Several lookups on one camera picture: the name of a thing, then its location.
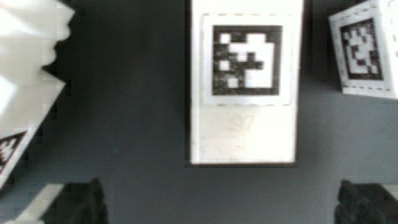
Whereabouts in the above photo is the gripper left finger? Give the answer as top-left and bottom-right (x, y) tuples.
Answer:
(15, 178), (113, 224)

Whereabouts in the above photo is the white chair seat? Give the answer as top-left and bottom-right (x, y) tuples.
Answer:
(0, 0), (75, 189)

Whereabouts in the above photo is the white chair leg with tag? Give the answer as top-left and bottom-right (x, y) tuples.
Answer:
(191, 0), (306, 165)

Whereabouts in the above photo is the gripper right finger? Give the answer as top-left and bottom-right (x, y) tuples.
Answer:
(335, 180), (398, 224)

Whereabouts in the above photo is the white tagged cube middle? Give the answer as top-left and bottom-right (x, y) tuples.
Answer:
(330, 0), (398, 100)

